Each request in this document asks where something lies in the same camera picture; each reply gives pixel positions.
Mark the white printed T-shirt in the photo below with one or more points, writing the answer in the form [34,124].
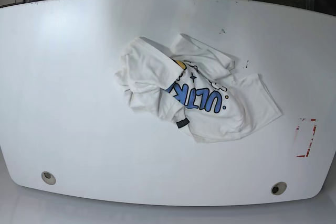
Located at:
[192,86]

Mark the red tape rectangle marking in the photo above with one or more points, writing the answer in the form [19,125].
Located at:
[304,136]

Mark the right table cable grommet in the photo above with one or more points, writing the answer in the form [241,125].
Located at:
[279,188]

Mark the table cable grommet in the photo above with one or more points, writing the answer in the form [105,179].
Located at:
[279,188]
[48,178]

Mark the left table cable grommet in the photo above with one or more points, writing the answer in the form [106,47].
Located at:
[48,178]

